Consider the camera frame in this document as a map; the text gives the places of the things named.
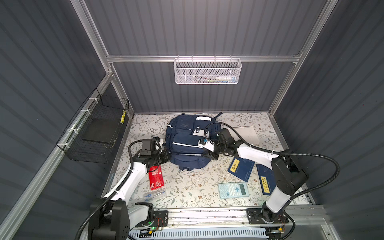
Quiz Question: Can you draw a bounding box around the white Robinson Crusoe book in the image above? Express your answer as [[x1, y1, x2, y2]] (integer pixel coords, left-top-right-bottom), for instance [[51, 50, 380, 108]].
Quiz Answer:
[[234, 127, 261, 145]]

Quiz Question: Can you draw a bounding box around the blue notebook with yellow label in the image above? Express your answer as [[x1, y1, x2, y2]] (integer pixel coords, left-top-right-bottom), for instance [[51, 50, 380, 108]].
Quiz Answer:
[[228, 157, 255, 183]]

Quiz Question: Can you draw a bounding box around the navy blue student backpack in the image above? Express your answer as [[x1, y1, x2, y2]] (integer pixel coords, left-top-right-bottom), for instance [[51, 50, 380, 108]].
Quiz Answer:
[[166, 112, 223, 171]]

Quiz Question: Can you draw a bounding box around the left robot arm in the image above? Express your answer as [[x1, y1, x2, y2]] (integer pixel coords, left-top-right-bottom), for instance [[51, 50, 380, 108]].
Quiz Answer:
[[80, 137, 170, 240]]

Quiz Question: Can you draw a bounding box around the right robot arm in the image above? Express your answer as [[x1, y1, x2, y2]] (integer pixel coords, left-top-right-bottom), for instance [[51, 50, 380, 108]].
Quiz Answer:
[[203, 129, 308, 224]]

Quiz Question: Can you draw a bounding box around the red card pack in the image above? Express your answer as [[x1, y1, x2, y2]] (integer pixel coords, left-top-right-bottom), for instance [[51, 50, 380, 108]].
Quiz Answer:
[[149, 165, 165, 191]]

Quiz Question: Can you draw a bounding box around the clear plastic pen bag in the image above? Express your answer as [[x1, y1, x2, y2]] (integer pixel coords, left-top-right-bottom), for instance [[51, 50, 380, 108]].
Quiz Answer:
[[143, 190, 167, 202]]

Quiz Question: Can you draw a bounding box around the light green calculator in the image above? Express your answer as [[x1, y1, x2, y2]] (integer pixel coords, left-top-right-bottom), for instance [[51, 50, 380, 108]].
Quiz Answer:
[[218, 182, 250, 199]]

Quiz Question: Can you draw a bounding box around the yellow tag on basket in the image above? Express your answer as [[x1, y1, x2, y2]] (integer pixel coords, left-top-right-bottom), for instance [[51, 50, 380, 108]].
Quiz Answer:
[[120, 110, 126, 124]]

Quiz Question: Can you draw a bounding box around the black pad in basket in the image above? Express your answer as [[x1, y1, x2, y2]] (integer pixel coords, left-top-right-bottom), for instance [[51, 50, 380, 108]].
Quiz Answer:
[[82, 119, 119, 144]]

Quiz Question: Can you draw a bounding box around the white marker in basket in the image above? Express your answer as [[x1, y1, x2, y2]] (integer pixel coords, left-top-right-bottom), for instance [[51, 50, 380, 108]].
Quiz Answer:
[[215, 76, 237, 83]]

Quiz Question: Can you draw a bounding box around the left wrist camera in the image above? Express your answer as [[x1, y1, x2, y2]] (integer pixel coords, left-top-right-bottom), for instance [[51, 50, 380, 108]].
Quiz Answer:
[[152, 137, 164, 152]]

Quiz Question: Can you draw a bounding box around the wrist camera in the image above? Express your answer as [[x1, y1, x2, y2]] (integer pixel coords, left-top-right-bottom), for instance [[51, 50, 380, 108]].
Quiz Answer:
[[152, 137, 164, 152], [199, 139, 215, 152]]

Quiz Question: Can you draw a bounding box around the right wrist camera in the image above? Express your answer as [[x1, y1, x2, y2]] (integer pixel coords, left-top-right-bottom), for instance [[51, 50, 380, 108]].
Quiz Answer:
[[199, 139, 215, 152]]

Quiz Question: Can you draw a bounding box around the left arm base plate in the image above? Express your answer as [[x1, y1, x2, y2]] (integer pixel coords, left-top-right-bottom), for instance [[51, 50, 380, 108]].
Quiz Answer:
[[136, 211, 169, 228]]

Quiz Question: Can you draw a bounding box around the black wire side basket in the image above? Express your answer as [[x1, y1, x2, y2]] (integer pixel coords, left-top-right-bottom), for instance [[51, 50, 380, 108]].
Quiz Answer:
[[57, 90, 130, 164]]

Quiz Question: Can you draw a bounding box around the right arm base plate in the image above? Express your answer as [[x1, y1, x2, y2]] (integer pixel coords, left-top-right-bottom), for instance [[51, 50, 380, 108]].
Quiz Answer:
[[246, 208, 290, 225]]

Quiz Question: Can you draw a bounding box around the white mesh wall basket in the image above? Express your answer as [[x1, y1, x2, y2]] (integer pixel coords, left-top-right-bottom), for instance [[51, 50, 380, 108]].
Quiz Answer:
[[173, 57, 242, 85]]

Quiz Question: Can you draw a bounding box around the left black corrugated cable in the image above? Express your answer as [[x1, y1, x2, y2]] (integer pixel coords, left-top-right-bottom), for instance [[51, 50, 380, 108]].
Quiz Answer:
[[74, 139, 151, 240]]

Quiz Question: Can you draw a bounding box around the black corrugated cable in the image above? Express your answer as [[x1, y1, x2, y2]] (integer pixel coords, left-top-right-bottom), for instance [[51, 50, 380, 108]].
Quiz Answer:
[[203, 121, 341, 240], [74, 139, 151, 240]]

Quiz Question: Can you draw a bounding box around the white slotted cable duct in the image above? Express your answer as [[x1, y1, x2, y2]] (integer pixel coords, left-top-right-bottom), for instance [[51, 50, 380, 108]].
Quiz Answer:
[[130, 227, 269, 240]]

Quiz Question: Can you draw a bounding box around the aluminium mounting rail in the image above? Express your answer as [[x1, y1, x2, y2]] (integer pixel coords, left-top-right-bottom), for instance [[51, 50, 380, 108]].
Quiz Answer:
[[162, 205, 330, 228]]

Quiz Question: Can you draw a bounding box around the right black corrugated cable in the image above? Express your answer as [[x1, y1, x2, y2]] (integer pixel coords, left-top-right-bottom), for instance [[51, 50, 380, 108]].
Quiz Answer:
[[203, 121, 341, 240]]

